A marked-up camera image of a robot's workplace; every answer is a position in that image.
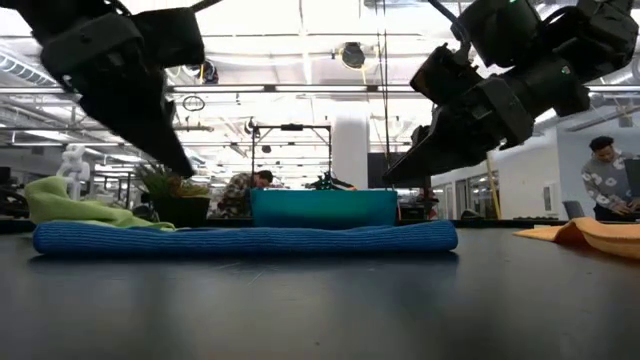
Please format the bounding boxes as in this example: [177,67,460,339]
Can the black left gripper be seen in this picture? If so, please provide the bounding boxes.
[38,12,197,180]

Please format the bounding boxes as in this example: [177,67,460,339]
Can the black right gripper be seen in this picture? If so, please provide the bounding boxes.
[381,51,592,189]

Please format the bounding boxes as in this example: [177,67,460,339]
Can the green microfiber towel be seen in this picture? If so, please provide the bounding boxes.
[23,175,177,233]

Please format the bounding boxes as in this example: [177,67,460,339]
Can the blue microfiber towel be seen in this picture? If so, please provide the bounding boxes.
[31,219,460,258]

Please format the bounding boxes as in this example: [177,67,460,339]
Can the orange microfiber towel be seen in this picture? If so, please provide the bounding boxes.
[513,215,640,261]

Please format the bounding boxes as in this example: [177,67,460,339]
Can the potted succulent plant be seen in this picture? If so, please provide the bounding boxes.
[133,163,213,230]

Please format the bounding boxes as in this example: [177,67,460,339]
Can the black rectangular panel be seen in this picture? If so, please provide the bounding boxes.
[367,151,401,190]

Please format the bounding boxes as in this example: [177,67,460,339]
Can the white robot figure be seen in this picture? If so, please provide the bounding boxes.
[55,143,92,201]

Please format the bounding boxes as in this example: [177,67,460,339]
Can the white round column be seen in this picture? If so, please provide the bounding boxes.
[331,112,372,190]

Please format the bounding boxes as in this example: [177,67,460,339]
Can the person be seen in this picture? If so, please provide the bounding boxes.
[579,135,640,223]
[216,169,276,220]

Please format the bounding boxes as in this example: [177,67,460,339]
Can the dark green background machine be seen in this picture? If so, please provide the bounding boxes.
[305,170,359,192]

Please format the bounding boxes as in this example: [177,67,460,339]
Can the teal plastic bin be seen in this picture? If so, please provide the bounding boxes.
[249,187,400,229]

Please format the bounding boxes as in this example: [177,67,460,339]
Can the yellow cable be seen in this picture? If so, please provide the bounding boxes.
[485,153,503,220]

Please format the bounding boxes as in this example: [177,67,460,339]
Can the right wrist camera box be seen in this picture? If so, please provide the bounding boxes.
[408,42,485,107]

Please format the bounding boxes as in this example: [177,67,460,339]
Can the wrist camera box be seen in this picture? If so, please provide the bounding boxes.
[408,42,485,107]
[131,6,207,70]

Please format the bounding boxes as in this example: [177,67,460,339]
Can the black ceiling cable reel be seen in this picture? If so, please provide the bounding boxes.
[198,58,220,86]
[338,41,370,71]

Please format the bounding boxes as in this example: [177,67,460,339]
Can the black hanging cable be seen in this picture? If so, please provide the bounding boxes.
[374,0,392,171]

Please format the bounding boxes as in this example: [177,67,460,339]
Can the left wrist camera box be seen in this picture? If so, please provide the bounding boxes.
[131,6,207,70]

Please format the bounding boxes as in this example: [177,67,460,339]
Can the black right camera cable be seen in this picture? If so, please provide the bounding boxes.
[426,0,474,51]

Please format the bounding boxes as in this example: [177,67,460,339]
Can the black metal frame stand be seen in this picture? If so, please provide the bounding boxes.
[250,123,333,190]

